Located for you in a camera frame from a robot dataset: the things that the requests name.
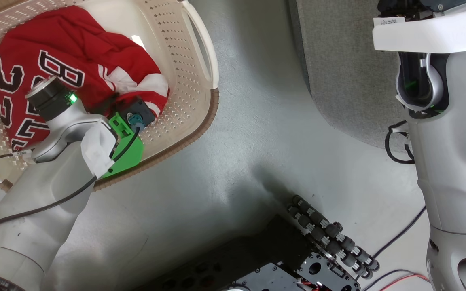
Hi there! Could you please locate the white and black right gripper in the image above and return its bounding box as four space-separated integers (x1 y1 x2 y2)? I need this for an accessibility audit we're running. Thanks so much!
373 0 466 54

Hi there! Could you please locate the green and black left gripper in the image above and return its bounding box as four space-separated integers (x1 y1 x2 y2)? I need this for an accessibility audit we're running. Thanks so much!
93 94 145 179

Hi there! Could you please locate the red basketball jersey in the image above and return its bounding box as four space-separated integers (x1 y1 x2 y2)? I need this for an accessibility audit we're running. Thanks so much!
0 5 170 152

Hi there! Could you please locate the grey fabric sofa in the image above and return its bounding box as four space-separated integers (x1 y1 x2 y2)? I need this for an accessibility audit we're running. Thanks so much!
288 0 416 153

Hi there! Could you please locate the cream laundry basket brown rim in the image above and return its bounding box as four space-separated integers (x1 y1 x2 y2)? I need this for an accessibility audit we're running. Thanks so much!
0 0 220 191

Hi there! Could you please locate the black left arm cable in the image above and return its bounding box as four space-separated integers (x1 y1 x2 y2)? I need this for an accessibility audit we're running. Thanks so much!
0 126 142 234

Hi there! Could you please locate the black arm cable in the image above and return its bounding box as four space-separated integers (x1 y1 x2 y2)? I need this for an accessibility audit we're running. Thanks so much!
0 126 142 234
385 120 416 164

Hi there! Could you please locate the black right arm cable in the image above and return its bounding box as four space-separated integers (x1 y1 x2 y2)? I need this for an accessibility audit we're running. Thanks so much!
385 120 416 164

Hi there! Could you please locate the black base cable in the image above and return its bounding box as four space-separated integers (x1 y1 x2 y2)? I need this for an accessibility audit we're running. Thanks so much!
362 205 427 291

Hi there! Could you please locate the red base wire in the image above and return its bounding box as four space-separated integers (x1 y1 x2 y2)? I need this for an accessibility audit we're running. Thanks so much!
379 273 431 291

